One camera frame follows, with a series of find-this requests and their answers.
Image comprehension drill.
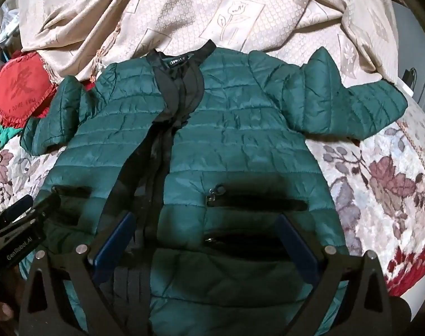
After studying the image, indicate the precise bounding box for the red heart-shaped frilled pillow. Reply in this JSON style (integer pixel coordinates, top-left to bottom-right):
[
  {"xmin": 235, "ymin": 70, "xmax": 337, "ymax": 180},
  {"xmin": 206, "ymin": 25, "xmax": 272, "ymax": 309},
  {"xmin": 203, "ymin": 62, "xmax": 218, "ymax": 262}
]
[{"xmin": 0, "ymin": 50, "xmax": 60, "ymax": 129}]

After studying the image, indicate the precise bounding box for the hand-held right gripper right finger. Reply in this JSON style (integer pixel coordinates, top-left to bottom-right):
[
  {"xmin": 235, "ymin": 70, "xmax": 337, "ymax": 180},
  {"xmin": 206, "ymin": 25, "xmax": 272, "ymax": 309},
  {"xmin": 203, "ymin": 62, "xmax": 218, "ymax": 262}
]
[{"xmin": 275, "ymin": 213, "xmax": 397, "ymax": 336}]

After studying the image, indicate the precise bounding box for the clear plastic bag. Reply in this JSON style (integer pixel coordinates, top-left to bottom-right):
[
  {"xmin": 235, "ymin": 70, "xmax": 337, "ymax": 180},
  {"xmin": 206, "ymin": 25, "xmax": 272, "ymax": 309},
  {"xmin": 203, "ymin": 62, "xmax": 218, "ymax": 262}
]
[{"xmin": 0, "ymin": 3, "xmax": 25, "ymax": 55}]

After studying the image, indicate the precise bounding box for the beige patterned cloth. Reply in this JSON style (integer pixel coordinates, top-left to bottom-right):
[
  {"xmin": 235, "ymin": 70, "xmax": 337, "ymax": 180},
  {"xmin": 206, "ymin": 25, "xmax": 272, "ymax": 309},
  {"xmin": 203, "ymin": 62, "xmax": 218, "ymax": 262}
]
[{"xmin": 19, "ymin": 0, "xmax": 402, "ymax": 85}]

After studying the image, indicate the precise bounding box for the green quilted puffer jacket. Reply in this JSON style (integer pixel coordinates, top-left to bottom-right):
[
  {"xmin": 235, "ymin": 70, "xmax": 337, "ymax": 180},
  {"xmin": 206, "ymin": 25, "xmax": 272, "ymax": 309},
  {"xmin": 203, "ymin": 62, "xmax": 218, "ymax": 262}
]
[{"xmin": 19, "ymin": 39, "xmax": 409, "ymax": 336}]

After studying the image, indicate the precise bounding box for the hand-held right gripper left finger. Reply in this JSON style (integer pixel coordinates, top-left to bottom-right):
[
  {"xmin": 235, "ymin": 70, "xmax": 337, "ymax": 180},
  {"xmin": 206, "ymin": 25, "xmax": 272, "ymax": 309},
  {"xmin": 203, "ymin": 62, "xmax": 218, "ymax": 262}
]
[{"xmin": 18, "ymin": 213, "xmax": 136, "ymax": 336}]

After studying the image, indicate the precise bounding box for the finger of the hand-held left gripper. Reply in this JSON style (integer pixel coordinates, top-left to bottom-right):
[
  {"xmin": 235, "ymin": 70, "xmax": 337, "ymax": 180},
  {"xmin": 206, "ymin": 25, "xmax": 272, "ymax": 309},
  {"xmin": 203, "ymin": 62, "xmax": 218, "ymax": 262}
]
[
  {"xmin": 4, "ymin": 195, "xmax": 35, "ymax": 222},
  {"xmin": 32, "ymin": 192, "xmax": 62, "ymax": 218}
]

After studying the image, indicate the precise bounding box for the floral quilted blanket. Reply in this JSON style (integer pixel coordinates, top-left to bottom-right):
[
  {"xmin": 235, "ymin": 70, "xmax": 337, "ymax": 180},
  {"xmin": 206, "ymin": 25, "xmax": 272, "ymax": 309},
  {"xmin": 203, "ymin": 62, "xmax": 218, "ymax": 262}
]
[{"xmin": 0, "ymin": 94, "xmax": 425, "ymax": 302}]

